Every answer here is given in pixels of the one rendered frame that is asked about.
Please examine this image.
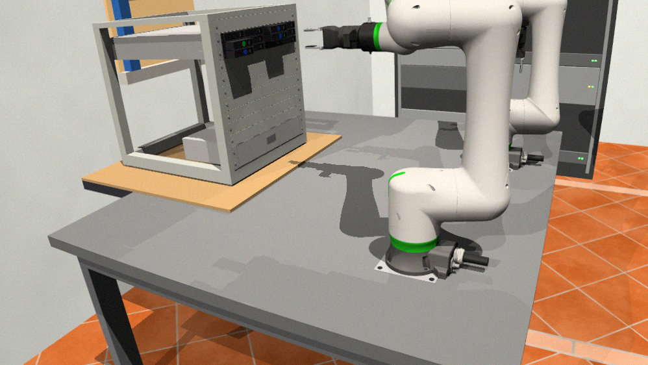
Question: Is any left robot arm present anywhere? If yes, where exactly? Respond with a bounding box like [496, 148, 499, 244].
[373, 0, 522, 279]

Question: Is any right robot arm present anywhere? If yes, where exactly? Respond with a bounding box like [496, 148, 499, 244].
[509, 0, 567, 170]

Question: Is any orange flat board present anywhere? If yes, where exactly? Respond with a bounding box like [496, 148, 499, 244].
[81, 132, 342, 213]

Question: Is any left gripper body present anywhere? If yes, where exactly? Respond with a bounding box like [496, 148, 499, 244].
[323, 17, 378, 55]

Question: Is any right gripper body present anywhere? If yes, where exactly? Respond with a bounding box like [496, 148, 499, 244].
[516, 19, 529, 58]

